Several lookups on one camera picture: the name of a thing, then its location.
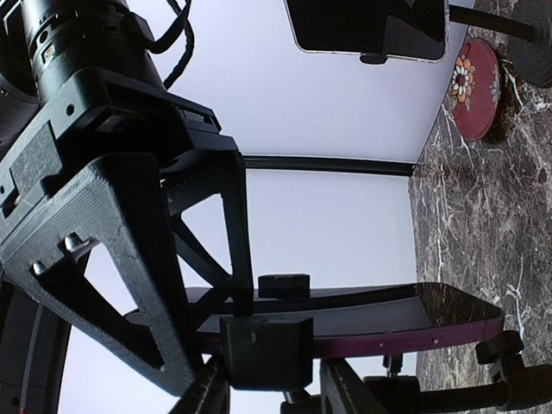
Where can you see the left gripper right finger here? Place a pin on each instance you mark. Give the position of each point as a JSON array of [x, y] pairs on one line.
[[342, 390]]

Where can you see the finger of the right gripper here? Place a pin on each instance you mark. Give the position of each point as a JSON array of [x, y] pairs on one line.
[[99, 253], [208, 209]]

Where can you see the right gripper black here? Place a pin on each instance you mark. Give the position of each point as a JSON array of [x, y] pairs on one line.
[[98, 112]]

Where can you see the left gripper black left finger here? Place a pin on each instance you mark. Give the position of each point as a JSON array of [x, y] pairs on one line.
[[209, 394]]

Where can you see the red bowl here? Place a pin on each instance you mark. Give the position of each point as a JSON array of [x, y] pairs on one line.
[[475, 89]]

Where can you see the black tall phone stand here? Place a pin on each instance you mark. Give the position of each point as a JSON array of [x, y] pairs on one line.
[[513, 385]]

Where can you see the pink phone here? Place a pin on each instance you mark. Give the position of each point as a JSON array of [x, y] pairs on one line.
[[352, 322]]

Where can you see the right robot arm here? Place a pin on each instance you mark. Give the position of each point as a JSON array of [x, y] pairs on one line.
[[66, 37]]

